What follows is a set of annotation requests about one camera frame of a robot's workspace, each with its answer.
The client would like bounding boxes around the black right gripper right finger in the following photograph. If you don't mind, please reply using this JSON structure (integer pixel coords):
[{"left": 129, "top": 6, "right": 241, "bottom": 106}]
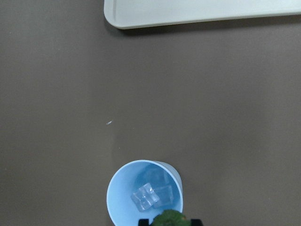
[{"left": 190, "top": 219, "right": 203, "bottom": 226}]

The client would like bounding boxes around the light blue plastic cup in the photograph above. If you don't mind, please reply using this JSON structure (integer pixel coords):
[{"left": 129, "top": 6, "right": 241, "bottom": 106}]
[{"left": 106, "top": 160, "right": 183, "bottom": 226}]

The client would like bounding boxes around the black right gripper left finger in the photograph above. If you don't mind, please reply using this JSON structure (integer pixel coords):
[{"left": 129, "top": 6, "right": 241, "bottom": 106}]
[{"left": 138, "top": 219, "right": 150, "bottom": 226}]

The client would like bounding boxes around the red strawberry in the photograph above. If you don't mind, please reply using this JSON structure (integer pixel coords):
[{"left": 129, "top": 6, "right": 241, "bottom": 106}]
[{"left": 151, "top": 210, "right": 191, "bottom": 226}]

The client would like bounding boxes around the clear ice cube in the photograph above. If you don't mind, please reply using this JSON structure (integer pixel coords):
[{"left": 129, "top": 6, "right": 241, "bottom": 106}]
[
  {"left": 131, "top": 183, "right": 160, "bottom": 212},
  {"left": 153, "top": 185, "right": 174, "bottom": 209}
]

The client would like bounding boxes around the cream rabbit tray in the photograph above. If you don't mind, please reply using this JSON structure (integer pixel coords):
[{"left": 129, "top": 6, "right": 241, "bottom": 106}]
[{"left": 103, "top": 0, "right": 301, "bottom": 29}]

